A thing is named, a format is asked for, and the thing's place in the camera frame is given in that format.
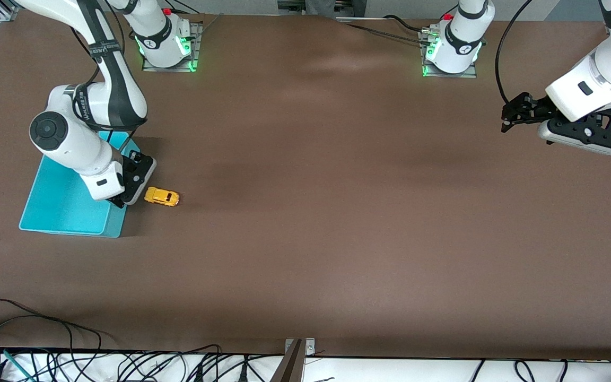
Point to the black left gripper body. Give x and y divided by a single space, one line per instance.
536 110

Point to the yellow beetle toy car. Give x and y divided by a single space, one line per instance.
161 197

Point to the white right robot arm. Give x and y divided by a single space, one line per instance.
72 138

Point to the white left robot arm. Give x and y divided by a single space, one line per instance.
602 79

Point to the turquoise plastic bin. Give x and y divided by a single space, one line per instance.
61 207

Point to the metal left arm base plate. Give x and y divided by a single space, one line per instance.
451 75

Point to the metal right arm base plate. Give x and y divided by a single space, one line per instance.
198 45

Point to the aluminium frame rail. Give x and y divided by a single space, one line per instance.
289 4

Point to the grey metal post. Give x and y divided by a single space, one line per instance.
290 369

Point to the small metal edge bracket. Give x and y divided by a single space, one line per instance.
310 347

